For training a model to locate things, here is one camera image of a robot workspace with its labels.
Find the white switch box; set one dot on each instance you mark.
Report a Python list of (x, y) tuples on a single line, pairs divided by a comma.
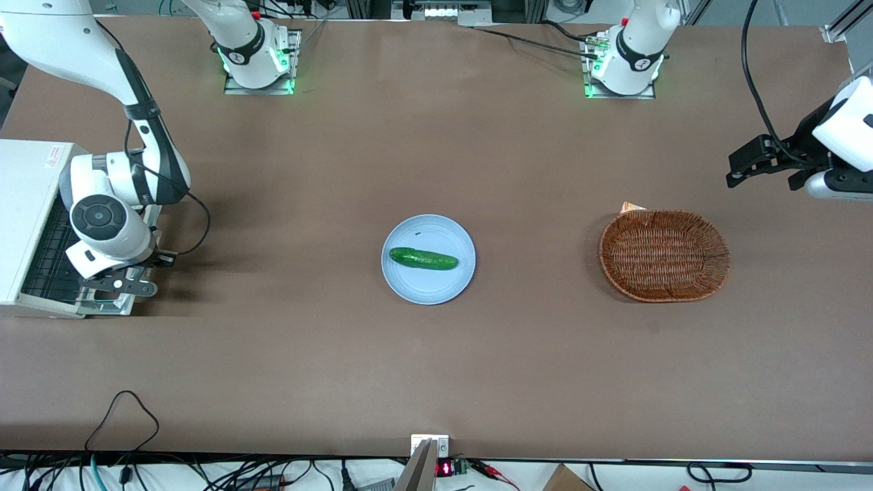
[(443, 447)]

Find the grey equipment box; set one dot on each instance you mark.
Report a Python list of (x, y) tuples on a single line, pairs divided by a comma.
[(443, 12)]

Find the white toaster oven body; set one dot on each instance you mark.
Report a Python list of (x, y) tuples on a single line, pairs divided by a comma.
[(27, 184)]

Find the red digit display module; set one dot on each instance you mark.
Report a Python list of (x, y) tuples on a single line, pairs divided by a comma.
[(445, 468)]

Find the brown cardboard box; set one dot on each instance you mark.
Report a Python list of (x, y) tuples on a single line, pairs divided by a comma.
[(566, 481)]

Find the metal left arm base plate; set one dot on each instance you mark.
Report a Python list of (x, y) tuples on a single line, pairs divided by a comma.
[(614, 96)]

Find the grey aluminium camera pole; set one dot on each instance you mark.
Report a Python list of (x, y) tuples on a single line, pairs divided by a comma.
[(417, 474)]

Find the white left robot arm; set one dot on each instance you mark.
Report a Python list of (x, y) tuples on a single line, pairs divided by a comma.
[(638, 51)]

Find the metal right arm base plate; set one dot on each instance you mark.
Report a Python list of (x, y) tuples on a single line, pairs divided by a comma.
[(259, 90)]

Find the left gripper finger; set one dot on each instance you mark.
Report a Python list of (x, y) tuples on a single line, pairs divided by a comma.
[(753, 158), (805, 181)]

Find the red white oven sticker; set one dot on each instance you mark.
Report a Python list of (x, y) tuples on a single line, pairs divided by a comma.
[(56, 160)]

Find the green cucumber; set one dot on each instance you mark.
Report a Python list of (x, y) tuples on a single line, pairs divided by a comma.
[(423, 258)]

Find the light blue round plate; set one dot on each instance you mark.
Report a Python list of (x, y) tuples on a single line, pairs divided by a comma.
[(430, 286)]

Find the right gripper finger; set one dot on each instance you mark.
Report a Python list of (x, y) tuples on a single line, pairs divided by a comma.
[(136, 286), (101, 281)]

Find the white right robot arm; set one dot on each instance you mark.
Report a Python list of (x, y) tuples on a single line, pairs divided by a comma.
[(68, 41)]

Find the aluminium frame profile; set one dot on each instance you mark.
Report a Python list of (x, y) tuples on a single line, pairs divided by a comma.
[(846, 20)]

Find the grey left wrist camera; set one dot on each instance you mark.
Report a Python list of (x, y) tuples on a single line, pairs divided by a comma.
[(842, 185)]

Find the orange paper basket tag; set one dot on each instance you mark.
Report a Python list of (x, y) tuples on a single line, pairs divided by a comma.
[(631, 207)]

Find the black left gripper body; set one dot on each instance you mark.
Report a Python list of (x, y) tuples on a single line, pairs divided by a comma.
[(805, 144)]

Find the brown oval wicker basket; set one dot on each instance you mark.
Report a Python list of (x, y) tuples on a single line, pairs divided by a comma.
[(665, 256)]

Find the red black clip leads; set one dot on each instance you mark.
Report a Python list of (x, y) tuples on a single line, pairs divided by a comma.
[(491, 469)]

